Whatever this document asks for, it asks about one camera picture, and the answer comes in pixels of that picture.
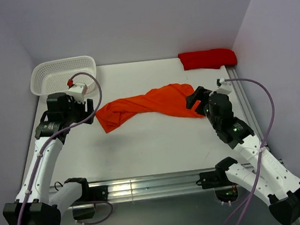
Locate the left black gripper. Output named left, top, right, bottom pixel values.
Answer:
left=61, top=93, right=96, bottom=127

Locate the orange t-shirt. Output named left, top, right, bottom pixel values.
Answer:
left=96, top=83, right=203, bottom=133

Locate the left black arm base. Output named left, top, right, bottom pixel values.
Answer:
left=72, top=185, right=108, bottom=221

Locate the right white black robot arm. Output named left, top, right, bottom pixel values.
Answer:
left=186, top=80, right=300, bottom=225

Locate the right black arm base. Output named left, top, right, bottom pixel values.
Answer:
left=196, top=169, right=239, bottom=203

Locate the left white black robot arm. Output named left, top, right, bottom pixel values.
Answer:
left=3, top=91, right=94, bottom=225

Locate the red rolled t-shirt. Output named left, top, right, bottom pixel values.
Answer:
left=178, top=48, right=238, bottom=71

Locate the white perforated plastic basket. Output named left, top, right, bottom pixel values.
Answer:
left=30, top=56, right=96, bottom=96

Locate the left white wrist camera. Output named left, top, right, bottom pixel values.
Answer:
left=66, top=79, right=88, bottom=103

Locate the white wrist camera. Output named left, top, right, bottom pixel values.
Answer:
left=215, top=78, right=233, bottom=95
left=66, top=79, right=88, bottom=103

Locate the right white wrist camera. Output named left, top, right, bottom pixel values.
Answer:
left=215, top=78, right=233, bottom=95

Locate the aluminium right side rail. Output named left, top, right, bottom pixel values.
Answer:
left=225, top=62, right=283, bottom=169

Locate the aluminium rail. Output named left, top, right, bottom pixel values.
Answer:
left=225, top=62, right=283, bottom=169
left=47, top=163, right=257, bottom=211

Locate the aluminium front rail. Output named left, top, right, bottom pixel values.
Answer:
left=47, top=163, right=257, bottom=211

